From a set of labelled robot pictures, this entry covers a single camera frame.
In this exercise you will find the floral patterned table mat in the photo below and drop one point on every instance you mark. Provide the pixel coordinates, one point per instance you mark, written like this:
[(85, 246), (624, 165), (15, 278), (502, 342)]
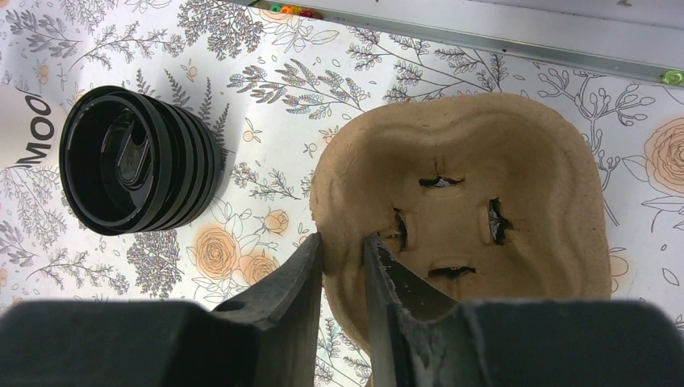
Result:
[(277, 88)]

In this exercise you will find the single cardboard cup carrier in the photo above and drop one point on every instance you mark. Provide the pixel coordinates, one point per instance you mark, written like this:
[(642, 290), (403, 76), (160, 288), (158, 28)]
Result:
[(483, 196)]

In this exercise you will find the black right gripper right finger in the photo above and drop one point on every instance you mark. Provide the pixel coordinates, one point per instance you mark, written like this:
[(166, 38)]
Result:
[(403, 309)]

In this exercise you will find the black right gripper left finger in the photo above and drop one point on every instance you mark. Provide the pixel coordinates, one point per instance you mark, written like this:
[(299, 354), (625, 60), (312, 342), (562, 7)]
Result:
[(270, 330)]

